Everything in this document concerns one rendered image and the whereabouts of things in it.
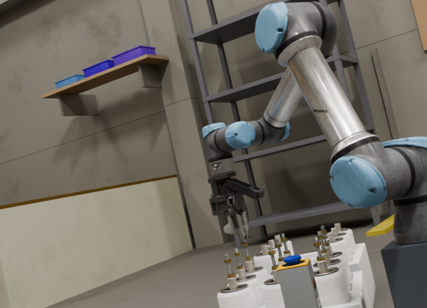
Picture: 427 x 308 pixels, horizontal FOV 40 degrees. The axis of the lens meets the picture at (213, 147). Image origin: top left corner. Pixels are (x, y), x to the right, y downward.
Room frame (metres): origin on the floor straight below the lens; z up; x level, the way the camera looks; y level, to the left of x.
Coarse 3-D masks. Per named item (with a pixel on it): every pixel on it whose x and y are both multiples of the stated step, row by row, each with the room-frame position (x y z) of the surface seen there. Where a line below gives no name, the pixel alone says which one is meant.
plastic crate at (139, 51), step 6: (132, 48) 5.16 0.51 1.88; (138, 48) 5.14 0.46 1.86; (144, 48) 5.18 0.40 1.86; (150, 48) 5.25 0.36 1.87; (120, 54) 5.24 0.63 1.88; (126, 54) 5.21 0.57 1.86; (132, 54) 5.18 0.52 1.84; (138, 54) 5.15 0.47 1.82; (144, 54) 5.16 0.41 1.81; (150, 54) 5.24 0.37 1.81; (114, 60) 5.29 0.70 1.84; (120, 60) 5.25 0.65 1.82; (126, 60) 5.22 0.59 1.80; (114, 66) 5.30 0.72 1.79
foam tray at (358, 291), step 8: (352, 272) 1.76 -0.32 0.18; (360, 272) 1.73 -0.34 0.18; (360, 280) 1.63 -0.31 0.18; (352, 288) 1.56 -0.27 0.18; (360, 288) 1.54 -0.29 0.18; (352, 296) 1.47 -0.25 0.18; (360, 296) 1.46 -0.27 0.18; (368, 296) 1.76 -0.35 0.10; (344, 304) 1.41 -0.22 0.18; (352, 304) 1.40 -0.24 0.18; (360, 304) 1.39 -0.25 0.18; (368, 304) 1.65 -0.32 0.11
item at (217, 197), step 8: (216, 176) 1.75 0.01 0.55; (224, 176) 1.74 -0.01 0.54; (232, 176) 1.75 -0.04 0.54; (216, 184) 1.77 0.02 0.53; (224, 184) 1.76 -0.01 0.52; (216, 192) 1.77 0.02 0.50; (224, 192) 1.76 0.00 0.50; (232, 192) 1.75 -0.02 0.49; (216, 200) 1.76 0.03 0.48; (224, 200) 1.74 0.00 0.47; (232, 200) 1.73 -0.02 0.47; (240, 200) 1.77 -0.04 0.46; (216, 208) 1.76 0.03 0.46; (224, 208) 1.75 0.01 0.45; (240, 208) 1.76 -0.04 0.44
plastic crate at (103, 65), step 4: (104, 60) 5.34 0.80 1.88; (108, 60) 5.34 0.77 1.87; (112, 60) 5.39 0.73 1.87; (96, 64) 5.40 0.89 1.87; (100, 64) 5.38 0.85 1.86; (104, 64) 5.35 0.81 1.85; (108, 64) 5.34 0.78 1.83; (112, 64) 5.39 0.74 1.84; (88, 68) 5.45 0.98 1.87; (92, 68) 5.43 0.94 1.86; (96, 68) 5.41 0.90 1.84; (100, 68) 5.38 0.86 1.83; (104, 68) 5.36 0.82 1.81; (108, 68) 5.34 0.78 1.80; (84, 72) 5.49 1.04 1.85; (88, 72) 5.46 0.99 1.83; (92, 72) 5.44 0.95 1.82; (96, 72) 5.42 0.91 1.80; (88, 76) 5.47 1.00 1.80
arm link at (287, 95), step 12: (324, 12) 1.40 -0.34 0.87; (336, 24) 1.44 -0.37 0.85; (336, 36) 1.46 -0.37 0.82; (324, 48) 1.47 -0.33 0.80; (288, 72) 1.58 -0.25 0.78; (288, 84) 1.59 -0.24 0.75; (276, 96) 1.64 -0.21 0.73; (288, 96) 1.61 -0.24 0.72; (300, 96) 1.62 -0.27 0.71; (276, 108) 1.65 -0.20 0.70; (288, 108) 1.64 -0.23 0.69; (264, 120) 1.70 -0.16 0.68; (276, 120) 1.68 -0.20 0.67; (288, 120) 1.70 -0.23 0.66; (264, 132) 1.70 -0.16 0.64; (276, 132) 1.71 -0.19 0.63; (288, 132) 1.75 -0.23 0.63
